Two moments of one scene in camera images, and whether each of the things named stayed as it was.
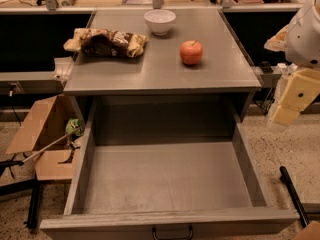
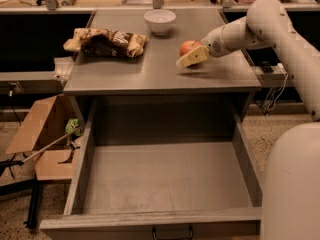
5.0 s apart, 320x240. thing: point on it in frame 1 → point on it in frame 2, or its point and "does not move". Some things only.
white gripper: [304, 39] → [214, 43]
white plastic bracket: [64, 65] does not move
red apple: [191, 52] does not move
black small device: [266, 67] does not move
